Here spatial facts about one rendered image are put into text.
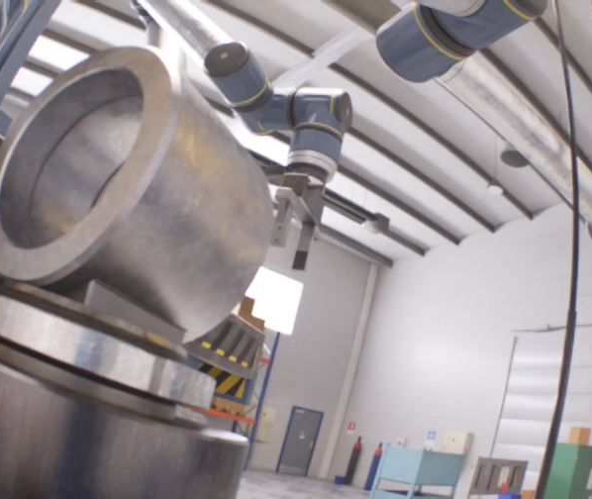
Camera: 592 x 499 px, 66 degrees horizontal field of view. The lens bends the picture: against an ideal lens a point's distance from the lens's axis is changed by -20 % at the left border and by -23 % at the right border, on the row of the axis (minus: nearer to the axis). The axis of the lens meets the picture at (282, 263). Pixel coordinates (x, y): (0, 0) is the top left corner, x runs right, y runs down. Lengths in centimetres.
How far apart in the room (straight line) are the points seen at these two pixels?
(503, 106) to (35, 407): 103
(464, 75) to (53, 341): 94
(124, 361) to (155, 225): 6
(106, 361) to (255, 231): 13
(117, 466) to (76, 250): 9
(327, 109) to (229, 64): 24
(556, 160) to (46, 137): 107
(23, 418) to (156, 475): 6
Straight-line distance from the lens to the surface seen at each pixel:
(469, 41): 95
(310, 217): 116
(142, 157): 24
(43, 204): 35
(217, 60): 116
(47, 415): 20
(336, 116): 119
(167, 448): 22
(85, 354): 22
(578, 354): 1193
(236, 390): 103
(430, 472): 806
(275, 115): 124
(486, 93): 109
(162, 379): 24
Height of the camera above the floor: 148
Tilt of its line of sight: 16 degrees up
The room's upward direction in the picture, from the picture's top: 14 degrees clockwise
